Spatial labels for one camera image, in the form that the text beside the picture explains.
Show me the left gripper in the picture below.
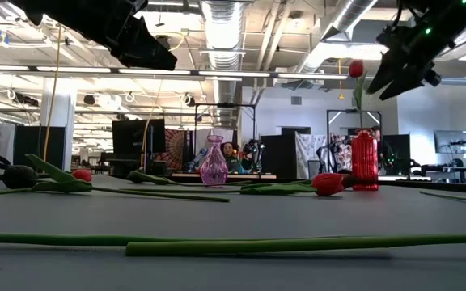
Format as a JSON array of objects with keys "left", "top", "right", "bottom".
[{"left": 91, "top": 0, "right": 178, "bottom": 71}]

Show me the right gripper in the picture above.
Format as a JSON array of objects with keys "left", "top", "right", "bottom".
[{"left": 366, "top": 11, "right": 466, "bottom": 101}]

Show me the long green foreground stem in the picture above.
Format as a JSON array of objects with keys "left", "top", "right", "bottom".
[{"left": 125, "top": 233, "right": 466, "bottom": 257}]

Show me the red ribbed glass vase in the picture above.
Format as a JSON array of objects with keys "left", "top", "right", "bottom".
[{"left": 350, "top": 129, "right": 379, "bottom": 192}]

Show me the purple glass vase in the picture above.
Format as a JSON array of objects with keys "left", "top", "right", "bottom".
[{"left": 199, "top": 134, "right": 229, "bottom": 187}]

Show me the black ceiling fixture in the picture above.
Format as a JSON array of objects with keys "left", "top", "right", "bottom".
[{"left": 155, "top": 34, "right": 172, "bottom": 52}]

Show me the ceiling light strip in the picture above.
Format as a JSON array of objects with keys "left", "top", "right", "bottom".
[{"left": 0, "top": 63, "right": 350, "bottom": 81}]

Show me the person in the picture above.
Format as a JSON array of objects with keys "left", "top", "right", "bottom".
[
  {"left": 220, "top": 141, "right": 245, "bottom": 175},
  {"left": 369, "top": 124, "right": 396, "bottom": 171}
]

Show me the black monitor screen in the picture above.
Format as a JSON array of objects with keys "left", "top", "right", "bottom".
[{"left": 111, "top": 118, "right": 167, "bottom": 155}]

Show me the grey desk monitor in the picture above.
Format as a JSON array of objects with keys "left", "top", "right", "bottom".
[{"left": 434, "top": 129, "right": 466, "bottom": 154}]

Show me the red patterned cloth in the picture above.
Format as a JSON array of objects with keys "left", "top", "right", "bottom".
[{"left": 329, "top": 135, "right": 354, "bottom": 171}]

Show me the white building column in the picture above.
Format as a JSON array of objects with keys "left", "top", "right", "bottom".
[{"left": 40, "top": 77, "right": 76, "bottom": 175}]

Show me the black office desk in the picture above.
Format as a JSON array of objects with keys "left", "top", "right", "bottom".
[{"left": 418, "top": 163, "right": 466, "bottom": 183}]

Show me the white patterned cloth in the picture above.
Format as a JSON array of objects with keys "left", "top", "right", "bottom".
[{"left": 295, "top": 133, "right": 328, "bottom": 179}]

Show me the black partition panel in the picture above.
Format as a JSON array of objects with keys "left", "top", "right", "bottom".
[{"left": 13, "top": 125, "right": 66, "bottom": 174}]

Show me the wooden workbench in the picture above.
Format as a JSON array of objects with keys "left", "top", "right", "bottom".
[{"left": 171, "top": 172, "right": 277, "bottom": 180}]

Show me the grey table mat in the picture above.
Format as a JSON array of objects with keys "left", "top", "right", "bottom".
[{"left": 0, "top": 173, "right": 466, "bottom": 291}]

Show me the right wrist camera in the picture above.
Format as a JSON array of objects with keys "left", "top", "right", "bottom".
[{"left": 423, "top": 68, "right": 443, "bottom": 88}]

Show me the silver ceiling duct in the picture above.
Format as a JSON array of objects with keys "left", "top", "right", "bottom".
[
  {"left": 199, "top": 0, "right": 245, "bottom": 129},
  {"left": 293, "top": 0, "right": 379, "bottom": 76}
]

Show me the black metal frame rig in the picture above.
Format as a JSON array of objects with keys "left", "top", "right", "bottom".
[
  {"left": 325, "top": 108, "right": 383, "bottom": 175},
  {"left": 193, "top": 103, "right": 257, "bottom": 175}
]

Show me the patterned wall tapestry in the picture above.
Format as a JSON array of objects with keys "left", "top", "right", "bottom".
[{"left": 155, "top": 128, "right": 189, "bottom": 171}]

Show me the yellow power cord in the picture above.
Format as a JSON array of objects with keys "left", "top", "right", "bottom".
[{"left": 41, "top": 23, "right": 63, "bottom": 162}]

